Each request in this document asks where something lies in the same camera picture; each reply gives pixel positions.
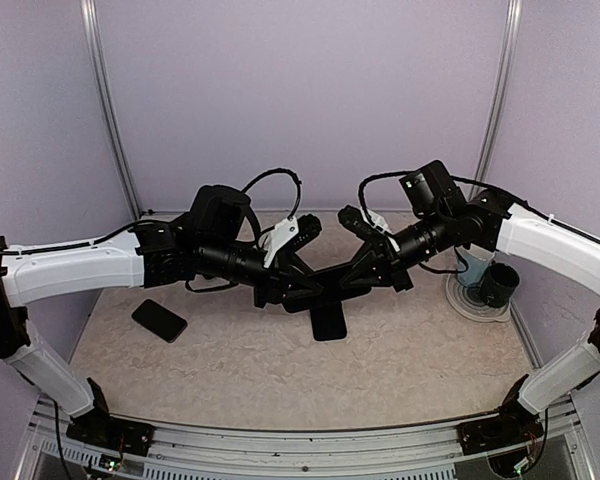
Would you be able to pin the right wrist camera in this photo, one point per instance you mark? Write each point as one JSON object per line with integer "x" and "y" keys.
{"x": 368, "y": 226}

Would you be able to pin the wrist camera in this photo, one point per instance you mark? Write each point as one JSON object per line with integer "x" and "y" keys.
{"x": 368, "y": 226}
{"x": 290, "y": 235}

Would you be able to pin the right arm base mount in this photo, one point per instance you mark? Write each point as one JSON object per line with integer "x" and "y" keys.
{"x": 503, "y": 430}

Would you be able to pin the black smartphone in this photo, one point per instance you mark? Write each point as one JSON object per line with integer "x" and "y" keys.
{"x": 160, "y": 321}
{"x": 332, "y": 291}

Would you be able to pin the left aluminium frame post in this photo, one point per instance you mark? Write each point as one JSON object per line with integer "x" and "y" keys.
{"x": 96, "y": 51}

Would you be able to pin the right aluminium frame post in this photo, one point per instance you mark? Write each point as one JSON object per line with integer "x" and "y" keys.
{"x": 498, "y": 101}

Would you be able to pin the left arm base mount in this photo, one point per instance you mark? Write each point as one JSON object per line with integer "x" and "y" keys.
{"x": 117, "y": 434}

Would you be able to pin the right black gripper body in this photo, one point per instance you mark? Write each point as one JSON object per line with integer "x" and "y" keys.
{"x": 439, "y": 235}

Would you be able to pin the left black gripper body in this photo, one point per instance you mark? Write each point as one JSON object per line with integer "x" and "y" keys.
{"x": 217, "y": 260}

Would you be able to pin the aluminium frame post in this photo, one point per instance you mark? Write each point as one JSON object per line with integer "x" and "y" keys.
{"x": 96, "y": 51}
{"x": 498, "y": 101}

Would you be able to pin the blue cup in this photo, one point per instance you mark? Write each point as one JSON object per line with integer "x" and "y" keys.
{"x": 472, "y": 264}

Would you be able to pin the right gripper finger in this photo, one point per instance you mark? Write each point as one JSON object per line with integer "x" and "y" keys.
{"x": 354, "y": 278}
{"x": 369, "y": 259}

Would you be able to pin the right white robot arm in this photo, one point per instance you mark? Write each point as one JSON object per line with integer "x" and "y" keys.
{"x": 495, "y": 220}

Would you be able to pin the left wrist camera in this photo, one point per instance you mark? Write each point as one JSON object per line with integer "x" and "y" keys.
{"x": 290, "y": 235}

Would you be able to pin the front aluminium rail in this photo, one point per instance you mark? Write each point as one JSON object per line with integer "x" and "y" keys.
{"x": 421, "y": 451}

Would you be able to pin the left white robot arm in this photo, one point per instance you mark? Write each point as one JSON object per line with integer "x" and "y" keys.
{"x": 219, "y": 237}

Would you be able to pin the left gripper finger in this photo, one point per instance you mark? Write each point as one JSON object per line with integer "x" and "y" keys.
{"x": 293, "y": 266}
{"x": 298, "y": 285}

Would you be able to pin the white round plate stack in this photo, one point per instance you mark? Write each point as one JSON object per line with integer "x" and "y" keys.
{"x": 466, "y": 302}

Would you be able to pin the black phone case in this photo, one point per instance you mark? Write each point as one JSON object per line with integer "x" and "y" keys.
{"x": 328, "y": 323}

